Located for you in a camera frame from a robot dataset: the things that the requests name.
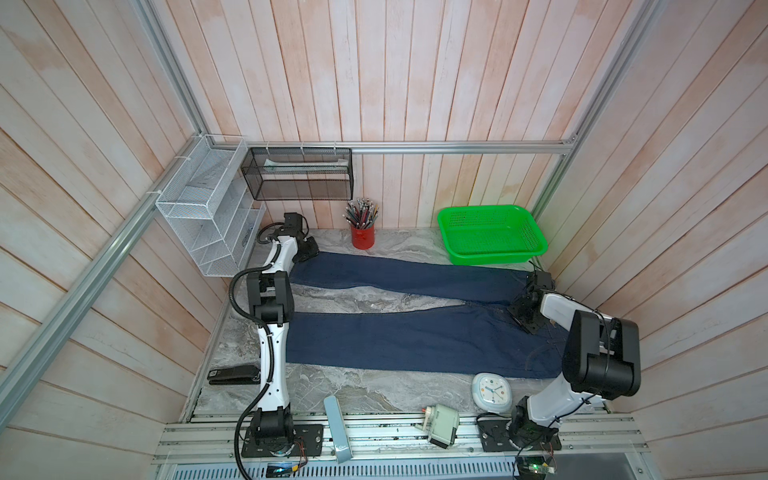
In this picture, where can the white wire mesh shelf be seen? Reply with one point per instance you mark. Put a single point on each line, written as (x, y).
(209, 206)

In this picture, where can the light blue flat block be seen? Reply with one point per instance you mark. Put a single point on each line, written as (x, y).
(338, 430)

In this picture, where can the black mesh wall basket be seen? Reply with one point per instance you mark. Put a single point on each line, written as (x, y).
(299, 173)

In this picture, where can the aluminium frame rail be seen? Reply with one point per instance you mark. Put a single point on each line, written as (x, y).
(416, 147)

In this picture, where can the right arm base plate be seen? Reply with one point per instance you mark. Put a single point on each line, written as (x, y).
(494, 436)

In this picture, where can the coloured pencils bunch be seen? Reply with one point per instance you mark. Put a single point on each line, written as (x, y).
(361, 213)

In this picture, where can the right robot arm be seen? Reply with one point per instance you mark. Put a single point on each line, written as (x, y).
(601, 360)

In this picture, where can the dark blue denim trousers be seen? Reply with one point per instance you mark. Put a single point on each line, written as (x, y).
(475, 334)

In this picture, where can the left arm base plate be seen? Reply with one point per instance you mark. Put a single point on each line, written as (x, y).
(307, 440)

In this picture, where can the green plastic basket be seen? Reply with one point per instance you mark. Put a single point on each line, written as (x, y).
(490, 235)

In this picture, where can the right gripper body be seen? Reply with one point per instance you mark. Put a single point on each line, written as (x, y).
(523, 318)

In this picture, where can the grey white small device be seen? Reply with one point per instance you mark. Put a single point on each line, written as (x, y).
(440, 424)

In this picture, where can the white alarm clock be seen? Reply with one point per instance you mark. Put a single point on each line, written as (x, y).
(492, 393)

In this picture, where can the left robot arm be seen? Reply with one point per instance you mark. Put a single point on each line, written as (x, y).
(271, 307)

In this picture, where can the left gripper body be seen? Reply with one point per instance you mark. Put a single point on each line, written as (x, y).
(307, 250)

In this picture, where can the red pencil cup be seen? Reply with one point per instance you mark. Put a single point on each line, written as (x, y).
(363, 238)

